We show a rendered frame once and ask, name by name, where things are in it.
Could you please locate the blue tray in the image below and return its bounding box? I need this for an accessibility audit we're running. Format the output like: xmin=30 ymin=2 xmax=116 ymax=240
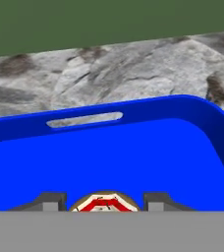
xmin=0 ymin=94 xmax=224 ymax=213

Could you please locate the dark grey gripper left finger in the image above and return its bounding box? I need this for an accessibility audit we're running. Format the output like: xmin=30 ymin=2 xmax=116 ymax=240
xmin=9 ymin=191 xmax=68 ymax=213

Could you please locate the red and white cupcake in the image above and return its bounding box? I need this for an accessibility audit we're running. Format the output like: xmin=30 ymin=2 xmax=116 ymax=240
xmin=69 ymin=190 xmax=141 ymax=213

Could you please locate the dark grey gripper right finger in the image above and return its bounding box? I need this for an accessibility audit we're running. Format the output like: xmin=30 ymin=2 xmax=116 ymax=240
xmin=143 ymin=191 xmax=196 ymax=213

